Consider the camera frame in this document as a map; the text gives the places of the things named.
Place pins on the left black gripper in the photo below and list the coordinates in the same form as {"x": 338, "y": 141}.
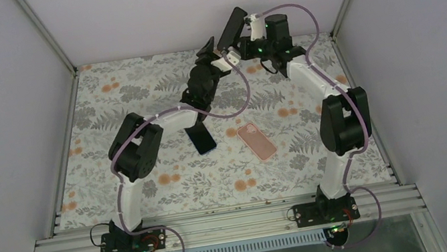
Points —
{"x": 205, "y": 54}

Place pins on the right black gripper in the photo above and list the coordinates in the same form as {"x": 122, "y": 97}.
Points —
{"x": 244, "y": 52}

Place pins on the black phone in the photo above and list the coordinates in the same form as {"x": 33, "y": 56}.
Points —
{"x": 232, "y": 31}

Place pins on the pink phone case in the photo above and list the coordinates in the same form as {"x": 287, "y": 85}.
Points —
{"x": 259, "y": 144}

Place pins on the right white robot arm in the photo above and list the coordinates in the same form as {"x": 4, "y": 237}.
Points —
{"x": 344, "y": 127}

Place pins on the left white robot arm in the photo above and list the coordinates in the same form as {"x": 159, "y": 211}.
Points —
{"x": 134, "y": 152}

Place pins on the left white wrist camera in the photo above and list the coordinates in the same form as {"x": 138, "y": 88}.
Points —
{"x": 230, "y": 60}

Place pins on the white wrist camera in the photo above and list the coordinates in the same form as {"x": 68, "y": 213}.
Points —
{"x": 230, "y": 60}
{"x": 256, "y": 26}

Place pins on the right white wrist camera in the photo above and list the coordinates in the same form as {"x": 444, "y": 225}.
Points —
{"x": 256, "y": 26}

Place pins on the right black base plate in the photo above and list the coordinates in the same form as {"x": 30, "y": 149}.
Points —
{"x": 330, "y": 211}

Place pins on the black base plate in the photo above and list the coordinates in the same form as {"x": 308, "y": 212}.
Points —
{"x": 330, "y": 211}
{"x": 122, "y": 242}

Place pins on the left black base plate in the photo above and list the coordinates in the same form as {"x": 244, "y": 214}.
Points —
{"x": 122, "y": 242}

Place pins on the aluminium rail frame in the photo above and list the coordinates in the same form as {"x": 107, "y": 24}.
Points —
{"x": 253, "y": 220}

